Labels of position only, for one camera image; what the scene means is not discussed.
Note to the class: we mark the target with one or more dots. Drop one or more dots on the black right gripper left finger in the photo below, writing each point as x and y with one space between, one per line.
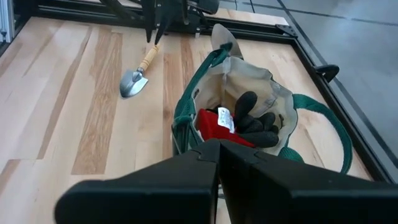
155 196

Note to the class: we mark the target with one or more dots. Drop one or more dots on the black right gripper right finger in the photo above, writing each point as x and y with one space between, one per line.
295 199

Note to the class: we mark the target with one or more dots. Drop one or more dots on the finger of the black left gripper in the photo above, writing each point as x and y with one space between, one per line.
168 12
148 15

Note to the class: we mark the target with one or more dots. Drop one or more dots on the red and black gardening glove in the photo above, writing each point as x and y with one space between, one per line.
258 137

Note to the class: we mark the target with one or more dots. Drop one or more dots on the cream green canvas gardening bag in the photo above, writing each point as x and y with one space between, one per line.
242 77

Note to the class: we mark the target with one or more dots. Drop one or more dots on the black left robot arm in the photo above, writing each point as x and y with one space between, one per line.
205 4

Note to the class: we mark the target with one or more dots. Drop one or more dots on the black aluminium table frame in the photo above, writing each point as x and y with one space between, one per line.
255 31

